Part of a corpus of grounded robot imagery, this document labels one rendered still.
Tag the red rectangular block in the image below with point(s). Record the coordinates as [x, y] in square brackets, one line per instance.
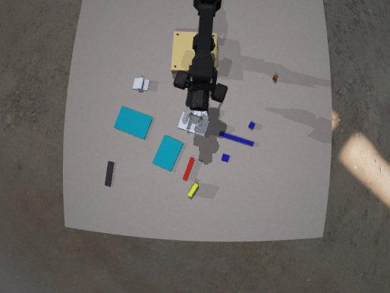
[188, 168]

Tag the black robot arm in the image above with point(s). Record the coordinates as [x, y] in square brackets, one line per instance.
[202, 67]

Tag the dark grey flat bar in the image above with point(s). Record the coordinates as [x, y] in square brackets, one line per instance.
[108, 179]

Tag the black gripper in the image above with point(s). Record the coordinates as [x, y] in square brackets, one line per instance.
[218, 93]

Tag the white plate with two holes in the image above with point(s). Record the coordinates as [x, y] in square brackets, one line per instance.
[198, 113]

